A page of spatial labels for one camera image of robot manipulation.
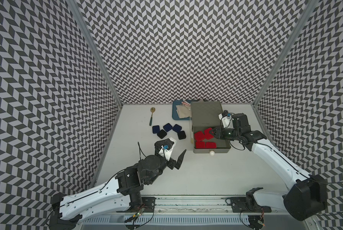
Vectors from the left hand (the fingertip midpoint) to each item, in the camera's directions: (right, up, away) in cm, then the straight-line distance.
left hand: (175, 146), depth 65 cm
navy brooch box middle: (-7, +6, +40) cm, 41 cm away
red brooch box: (+13, +3, +12) cm, 18 cm away
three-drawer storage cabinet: (+18, +13, +24) cm, 33 cm away
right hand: (+20, +4, +14) cm, 24 cm away
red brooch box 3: (+14, -2, +13) cm, 19 cm away
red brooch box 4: (+19, -2, +13) cm, 23 cm away
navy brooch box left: (-15, +4, +36) cm, 39 cm away
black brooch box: (-10, +2, +34) cm, 36 cm away
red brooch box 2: (+18, +3, +12) cm, 22 cm away
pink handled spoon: (+7, +25, +54) cm, 60 cm away
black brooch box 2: (+3, 0, +35) cm, 35 cm away
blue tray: (-2, +15, +47) cm, 49 cm away
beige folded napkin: (+5, +17, +46) cm, 50 cm away
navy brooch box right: (0, +5, +37) cm, 37 cm away
